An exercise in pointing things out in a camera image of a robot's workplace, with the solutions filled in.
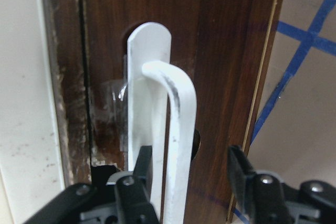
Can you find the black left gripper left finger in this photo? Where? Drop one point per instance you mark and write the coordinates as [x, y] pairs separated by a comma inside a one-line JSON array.
[[133, 190]]

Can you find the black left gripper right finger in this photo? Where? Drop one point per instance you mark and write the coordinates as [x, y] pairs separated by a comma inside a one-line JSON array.
[[259, 195]]

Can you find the white drawer handle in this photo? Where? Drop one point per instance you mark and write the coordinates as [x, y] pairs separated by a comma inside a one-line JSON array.
[[161, 113]]

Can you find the wooden drawer cabinet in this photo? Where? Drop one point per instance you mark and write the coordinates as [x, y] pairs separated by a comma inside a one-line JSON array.
[[68, 62]]

